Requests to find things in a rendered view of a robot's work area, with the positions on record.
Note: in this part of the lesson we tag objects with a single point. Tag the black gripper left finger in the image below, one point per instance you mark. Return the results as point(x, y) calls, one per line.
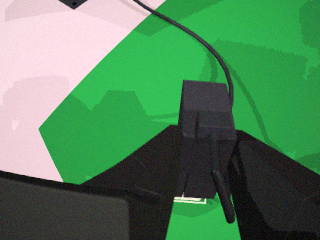
point(130, 201)

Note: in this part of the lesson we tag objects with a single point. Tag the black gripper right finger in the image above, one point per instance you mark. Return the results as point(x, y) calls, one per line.
point(275, 197)

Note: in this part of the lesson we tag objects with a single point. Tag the black square computer fan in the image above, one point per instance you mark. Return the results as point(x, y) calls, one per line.
point(73, 3)

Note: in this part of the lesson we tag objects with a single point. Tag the green circuit board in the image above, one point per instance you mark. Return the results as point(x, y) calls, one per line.
point(272, 50)

